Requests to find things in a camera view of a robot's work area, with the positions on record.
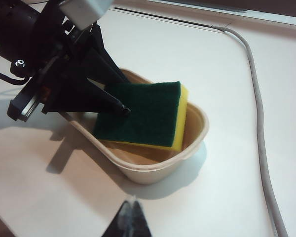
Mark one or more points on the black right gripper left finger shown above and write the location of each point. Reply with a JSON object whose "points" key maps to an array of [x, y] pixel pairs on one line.
{"points": [[122, 222]]}

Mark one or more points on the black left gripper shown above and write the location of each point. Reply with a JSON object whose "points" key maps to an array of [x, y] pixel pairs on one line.
{"points": [[51, 56]]}

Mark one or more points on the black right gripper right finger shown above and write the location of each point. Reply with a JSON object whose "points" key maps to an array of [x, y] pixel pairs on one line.
{"points": [[141, 222]]}

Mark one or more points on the green and yellow cleaning sponge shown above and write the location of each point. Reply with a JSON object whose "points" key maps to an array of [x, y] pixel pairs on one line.
{"points": [[143, 113]]}

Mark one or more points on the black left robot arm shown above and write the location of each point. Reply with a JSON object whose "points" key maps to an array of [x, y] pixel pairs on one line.
{"points": [[17, 27]]}

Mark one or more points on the beige paper lunch box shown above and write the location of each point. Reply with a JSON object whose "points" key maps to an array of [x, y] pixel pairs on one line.
{"points": [[148, 170]]}

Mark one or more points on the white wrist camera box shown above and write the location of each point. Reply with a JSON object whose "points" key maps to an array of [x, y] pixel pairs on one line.
{"points": [[85, 12]]}

